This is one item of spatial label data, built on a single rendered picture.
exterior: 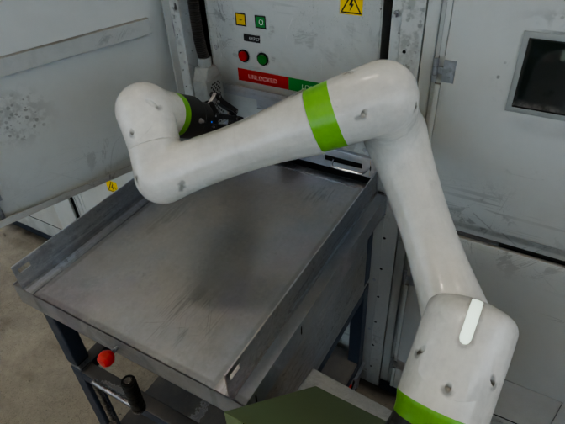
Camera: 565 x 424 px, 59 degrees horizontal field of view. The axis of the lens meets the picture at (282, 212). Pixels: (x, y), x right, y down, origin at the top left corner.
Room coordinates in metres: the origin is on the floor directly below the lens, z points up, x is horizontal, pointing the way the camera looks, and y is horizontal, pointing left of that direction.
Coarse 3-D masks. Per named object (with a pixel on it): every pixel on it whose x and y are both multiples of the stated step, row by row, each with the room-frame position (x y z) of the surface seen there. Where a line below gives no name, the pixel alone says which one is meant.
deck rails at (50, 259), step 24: (120, 192) 1.05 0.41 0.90; (96, 216) 0.97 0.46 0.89; (120, 216) 1.02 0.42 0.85; (360, 216) 0.96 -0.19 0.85; (48, 240) 0.86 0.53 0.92; (72, 240) 0.91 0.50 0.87; (96, 240) 0.93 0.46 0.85; (336, 240) 0.85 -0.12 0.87; (48, 264) 0.84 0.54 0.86; (312, 264) 0.75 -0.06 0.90; (24, 288) 0.78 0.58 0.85; (288, 312) 0.66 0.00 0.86; (264, 336) 0.59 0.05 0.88; (240, 360) 0.52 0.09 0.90; (240, 384) 0.51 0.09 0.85
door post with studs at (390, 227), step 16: (400, 0) 1.06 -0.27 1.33; (416, 0) 1.04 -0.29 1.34; (400, 16) 1.06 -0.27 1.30; (416, 16) 1.03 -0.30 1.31; (400, 32) 1.05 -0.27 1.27; (416, 32) 1.03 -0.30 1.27; (400, 48) 1.05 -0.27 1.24; (416, 48) 1.03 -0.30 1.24; (416, 64) 1.03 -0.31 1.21; (384, 192) 1.05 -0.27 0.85; (384, 224) 1.05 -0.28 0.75; (384, 240) 1.04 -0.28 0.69; (384, 256) 1.04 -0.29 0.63; (384, 272) 1.04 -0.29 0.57; (384, 288) 1.03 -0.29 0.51; (384, 304) 1.03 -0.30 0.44; (384, 320) 1.03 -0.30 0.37
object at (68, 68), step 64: (0, 0) 1.16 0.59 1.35; (64, 0) 1.25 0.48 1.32; (128, 0) 1.34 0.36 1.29; (0, 64) 1.11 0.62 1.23; (64, 64) 1.22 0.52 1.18; (128, 64) 1.32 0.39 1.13; (0, 128) 1.10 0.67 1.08; (64, 128) 1.19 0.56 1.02; (0, 192) 1.06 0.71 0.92; (64, 192) 1.15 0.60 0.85
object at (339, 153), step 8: (328, 152) 1.17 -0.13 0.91; (336, 152) 1.16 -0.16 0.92; (344, 152) 1.15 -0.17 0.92; (352, 152) 1.14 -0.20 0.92; (304, 160) 1.21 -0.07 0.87; (312, 160) 1.20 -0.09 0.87; (320, 160) 1.18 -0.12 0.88; (328, 160) 1.17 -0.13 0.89; (336, 160) 1.16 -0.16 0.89; (344, 160) 1.15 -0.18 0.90; (352, 160) 1.13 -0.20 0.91; (360, 160) 1.12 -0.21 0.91; (352, 168) 1.13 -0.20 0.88; (360, 168) 1.12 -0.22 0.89
